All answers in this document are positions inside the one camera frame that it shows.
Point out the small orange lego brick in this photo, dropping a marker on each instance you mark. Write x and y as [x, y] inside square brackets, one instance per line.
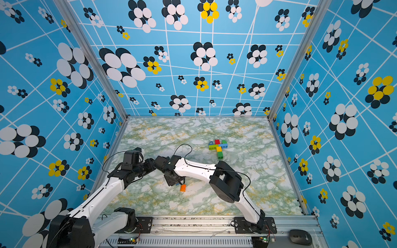
[183, 187]

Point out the lime long lego brick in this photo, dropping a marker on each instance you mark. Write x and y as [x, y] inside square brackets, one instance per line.
[212, 147]

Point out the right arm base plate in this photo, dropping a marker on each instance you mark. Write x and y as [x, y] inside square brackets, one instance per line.
[263, 226]

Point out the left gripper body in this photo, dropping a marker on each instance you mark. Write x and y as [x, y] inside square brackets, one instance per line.
[144, 168]

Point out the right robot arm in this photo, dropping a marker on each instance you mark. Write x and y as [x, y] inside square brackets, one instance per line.
[225, 181]

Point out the aluminium front rail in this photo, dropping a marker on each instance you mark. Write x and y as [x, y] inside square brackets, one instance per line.
[202, 226]

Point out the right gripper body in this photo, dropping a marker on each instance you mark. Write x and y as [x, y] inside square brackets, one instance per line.
[170, 182]

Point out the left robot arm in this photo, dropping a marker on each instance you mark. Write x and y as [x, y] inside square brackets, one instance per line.
[81, 229]

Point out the black computer mouse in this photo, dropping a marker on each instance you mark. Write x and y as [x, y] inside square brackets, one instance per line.
[300, 237]

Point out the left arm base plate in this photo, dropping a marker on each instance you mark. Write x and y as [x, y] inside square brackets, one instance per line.
[143, 225]

